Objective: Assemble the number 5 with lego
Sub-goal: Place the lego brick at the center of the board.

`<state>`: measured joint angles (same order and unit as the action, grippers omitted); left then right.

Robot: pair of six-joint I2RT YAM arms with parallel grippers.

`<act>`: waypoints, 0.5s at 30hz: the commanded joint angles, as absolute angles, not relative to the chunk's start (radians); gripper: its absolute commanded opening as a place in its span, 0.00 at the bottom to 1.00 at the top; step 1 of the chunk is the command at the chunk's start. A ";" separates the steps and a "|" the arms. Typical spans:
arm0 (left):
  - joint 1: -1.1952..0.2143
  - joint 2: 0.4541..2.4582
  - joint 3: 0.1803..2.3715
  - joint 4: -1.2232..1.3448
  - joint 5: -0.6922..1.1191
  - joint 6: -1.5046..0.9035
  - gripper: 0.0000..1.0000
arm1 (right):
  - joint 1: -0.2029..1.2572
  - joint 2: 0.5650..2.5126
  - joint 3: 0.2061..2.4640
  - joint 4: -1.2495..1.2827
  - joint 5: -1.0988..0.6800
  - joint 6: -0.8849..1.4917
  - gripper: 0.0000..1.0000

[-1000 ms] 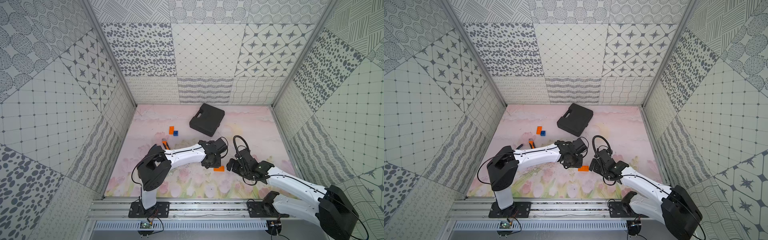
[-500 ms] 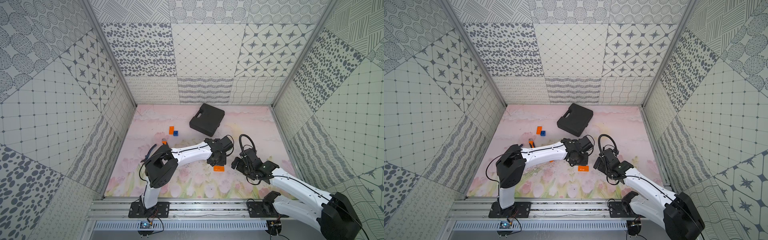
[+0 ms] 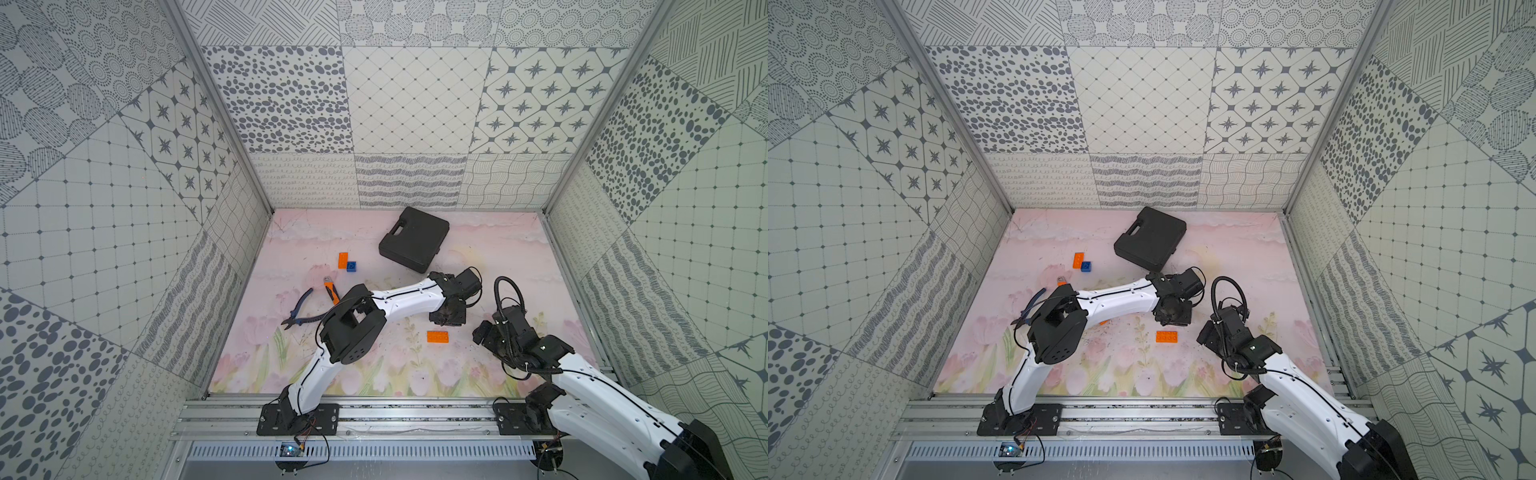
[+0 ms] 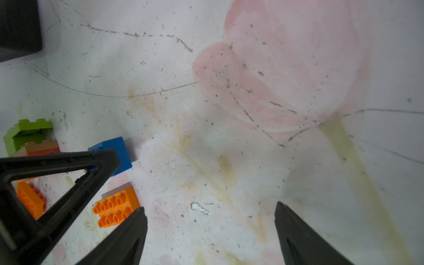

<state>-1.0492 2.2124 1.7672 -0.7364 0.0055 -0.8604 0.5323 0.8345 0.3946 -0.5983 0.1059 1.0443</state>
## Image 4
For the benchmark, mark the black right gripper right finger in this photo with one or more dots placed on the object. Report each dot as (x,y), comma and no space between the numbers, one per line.
(300,244)

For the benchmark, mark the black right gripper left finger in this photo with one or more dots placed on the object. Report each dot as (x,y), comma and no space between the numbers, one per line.
(124,246)

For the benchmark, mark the orange lego brick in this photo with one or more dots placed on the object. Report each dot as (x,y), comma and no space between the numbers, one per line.
(115,209)
(32,199)

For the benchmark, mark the tan lego plate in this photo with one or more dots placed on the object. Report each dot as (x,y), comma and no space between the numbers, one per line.
(33,146)

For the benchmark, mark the small blue lego brick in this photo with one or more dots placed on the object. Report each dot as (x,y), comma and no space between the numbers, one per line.
(121,154)

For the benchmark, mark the green long lego brick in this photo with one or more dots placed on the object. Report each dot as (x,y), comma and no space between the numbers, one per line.
(25,131)

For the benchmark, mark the red lego brick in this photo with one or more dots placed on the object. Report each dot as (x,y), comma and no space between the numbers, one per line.
(43,152)

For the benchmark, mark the black plastic carrying case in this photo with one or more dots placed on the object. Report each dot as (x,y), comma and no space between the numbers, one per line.
(21,33)

